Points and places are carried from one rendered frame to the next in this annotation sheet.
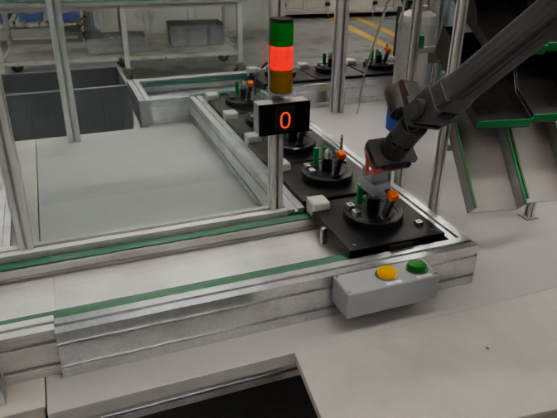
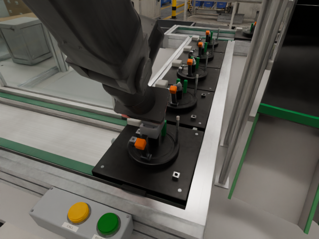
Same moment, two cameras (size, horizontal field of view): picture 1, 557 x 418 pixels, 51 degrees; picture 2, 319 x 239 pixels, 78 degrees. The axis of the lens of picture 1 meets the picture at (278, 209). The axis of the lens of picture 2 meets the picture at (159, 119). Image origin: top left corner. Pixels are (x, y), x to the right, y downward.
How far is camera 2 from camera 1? 1.10 m
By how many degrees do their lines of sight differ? 36
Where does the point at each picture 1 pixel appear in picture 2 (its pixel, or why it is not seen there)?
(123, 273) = (17, 114)
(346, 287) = (38, 203)
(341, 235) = (110, 152)
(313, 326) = not seen: hidden behind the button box
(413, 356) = not seen: outside the picture
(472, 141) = (284, 122)
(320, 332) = not seen: hidden behind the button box
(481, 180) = (267, 169)
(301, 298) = (35, 186)
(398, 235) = (143, 178)
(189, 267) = (40, 126)
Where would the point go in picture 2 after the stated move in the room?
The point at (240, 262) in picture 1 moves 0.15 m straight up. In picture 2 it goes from (62, 137) to (46, 98)
